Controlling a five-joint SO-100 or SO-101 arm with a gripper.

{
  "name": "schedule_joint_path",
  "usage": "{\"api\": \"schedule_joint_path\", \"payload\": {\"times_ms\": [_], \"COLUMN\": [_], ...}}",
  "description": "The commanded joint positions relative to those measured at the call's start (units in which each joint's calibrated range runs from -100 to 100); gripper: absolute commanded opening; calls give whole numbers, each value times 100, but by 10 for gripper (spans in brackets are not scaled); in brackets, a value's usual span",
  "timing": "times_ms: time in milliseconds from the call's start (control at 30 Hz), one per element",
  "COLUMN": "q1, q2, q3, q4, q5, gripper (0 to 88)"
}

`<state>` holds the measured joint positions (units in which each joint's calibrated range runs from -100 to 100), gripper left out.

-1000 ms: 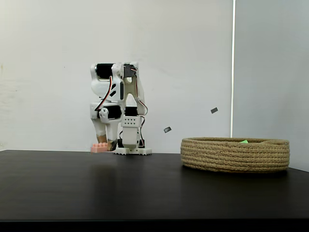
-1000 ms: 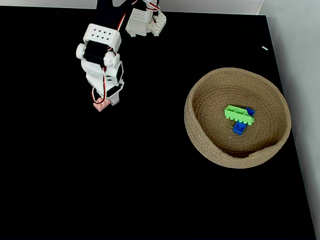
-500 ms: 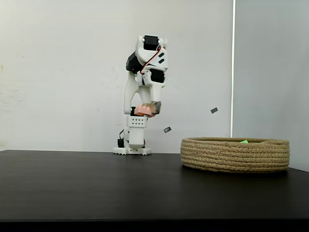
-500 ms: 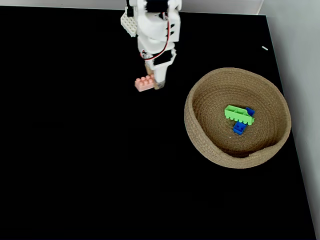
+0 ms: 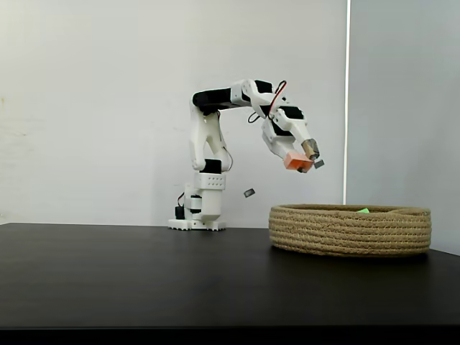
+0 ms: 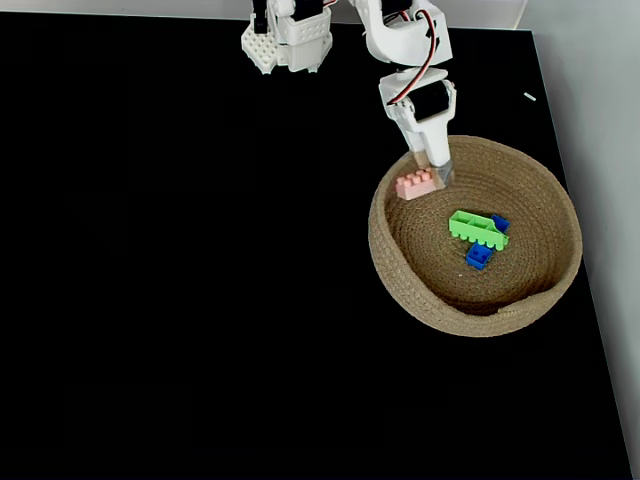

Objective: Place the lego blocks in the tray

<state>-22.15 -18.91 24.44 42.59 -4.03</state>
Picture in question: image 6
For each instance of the small white scrap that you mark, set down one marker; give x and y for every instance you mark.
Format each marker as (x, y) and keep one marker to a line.
(530, 96)

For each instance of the green lego block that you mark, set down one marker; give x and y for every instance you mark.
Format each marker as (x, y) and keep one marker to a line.
(475, 227)

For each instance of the blue lego block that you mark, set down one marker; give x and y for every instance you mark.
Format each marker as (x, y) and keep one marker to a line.
(479, 257)

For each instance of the pink lego block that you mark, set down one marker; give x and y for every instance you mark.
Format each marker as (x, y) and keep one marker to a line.
(412, 187)

